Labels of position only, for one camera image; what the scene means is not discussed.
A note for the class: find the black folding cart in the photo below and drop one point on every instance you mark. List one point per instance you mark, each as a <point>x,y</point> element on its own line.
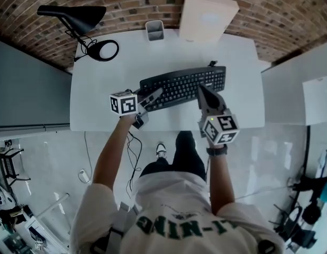
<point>7,165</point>

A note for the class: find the grey refrigerator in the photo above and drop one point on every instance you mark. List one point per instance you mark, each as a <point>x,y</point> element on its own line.
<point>28,89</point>

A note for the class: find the black keyboard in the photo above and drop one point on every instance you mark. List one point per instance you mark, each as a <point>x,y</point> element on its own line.
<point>184,85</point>

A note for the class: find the beige cardboard box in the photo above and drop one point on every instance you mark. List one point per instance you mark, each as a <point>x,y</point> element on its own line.
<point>205,17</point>

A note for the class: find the white sneaker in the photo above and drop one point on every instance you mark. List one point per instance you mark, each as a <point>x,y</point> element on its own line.
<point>161,150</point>

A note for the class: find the grey pen holder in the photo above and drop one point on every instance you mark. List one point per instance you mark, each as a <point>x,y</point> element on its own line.
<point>155,33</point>

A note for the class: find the person's left forearm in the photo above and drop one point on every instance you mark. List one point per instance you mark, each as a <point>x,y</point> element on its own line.
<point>110,152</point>

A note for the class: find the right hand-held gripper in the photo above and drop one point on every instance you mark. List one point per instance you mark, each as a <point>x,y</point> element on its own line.
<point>221,128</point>

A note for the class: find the black tripod equipment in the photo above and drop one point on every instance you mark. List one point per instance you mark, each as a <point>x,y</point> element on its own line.
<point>306,210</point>

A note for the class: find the black desk lamp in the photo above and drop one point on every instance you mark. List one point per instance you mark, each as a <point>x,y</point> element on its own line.
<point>81,17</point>

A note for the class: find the white cabinet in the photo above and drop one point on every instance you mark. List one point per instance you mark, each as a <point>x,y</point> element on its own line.
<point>293,94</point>

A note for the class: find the white table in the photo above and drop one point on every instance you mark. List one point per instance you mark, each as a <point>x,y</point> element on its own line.
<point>100,89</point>

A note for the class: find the white printed t-shirt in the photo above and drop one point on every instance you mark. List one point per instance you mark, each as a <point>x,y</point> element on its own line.
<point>179,221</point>

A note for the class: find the white power strip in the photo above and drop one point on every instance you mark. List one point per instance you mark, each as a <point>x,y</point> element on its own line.
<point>84,176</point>

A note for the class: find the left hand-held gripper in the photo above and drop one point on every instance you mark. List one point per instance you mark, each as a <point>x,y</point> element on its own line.
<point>123,103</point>

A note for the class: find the black trousers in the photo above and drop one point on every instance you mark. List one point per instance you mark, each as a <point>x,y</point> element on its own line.
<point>186,152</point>

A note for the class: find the person's right forearm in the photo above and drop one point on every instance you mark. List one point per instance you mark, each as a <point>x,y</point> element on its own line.
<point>221,184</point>

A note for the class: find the white stool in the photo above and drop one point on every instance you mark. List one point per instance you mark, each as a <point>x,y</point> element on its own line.
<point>53,205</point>

